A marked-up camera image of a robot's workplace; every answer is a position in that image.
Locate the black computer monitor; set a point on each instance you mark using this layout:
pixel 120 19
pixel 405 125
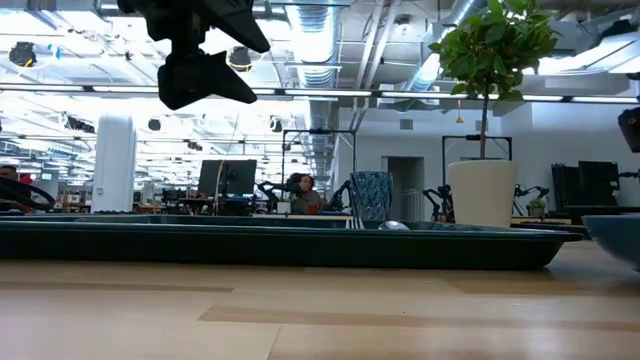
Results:
pixel 235 176

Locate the black background robot arm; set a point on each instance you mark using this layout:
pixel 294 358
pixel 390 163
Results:
pixel 437 200

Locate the small white pot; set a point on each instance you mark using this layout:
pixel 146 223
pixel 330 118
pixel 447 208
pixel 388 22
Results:
pixel 284 207

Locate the dark green plastic tray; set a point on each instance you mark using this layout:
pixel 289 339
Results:
pixel 250 250

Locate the blue round plate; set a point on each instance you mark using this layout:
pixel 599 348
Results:
pixel 617 239

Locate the person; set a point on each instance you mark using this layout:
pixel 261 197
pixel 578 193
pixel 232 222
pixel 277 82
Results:
pixel 306 197
pixel 9 174

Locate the dark faceted glass cup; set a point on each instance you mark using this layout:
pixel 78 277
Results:
pixel 371 195

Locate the white plant pot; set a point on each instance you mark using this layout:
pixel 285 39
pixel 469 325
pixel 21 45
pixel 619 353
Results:
pixel 482 195

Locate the wooden workbench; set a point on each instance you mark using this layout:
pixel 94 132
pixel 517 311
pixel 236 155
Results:
pixel 310 217

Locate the white building column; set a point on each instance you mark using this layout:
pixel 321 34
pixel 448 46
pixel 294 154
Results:
pixel 114 165

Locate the black overhead stand frame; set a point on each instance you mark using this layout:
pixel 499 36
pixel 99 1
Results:
pixel 475 138
pixel 320 131

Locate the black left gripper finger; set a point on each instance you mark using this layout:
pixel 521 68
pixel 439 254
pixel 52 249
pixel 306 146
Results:
pixel 235 22
pixel 200 80

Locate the silver air duct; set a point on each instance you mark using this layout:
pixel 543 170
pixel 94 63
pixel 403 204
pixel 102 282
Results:
pixel 315 40

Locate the green leafy plant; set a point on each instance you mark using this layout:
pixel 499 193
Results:
pixel 492 50

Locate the black panel stack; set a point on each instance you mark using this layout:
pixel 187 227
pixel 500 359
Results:
pixel 585 185

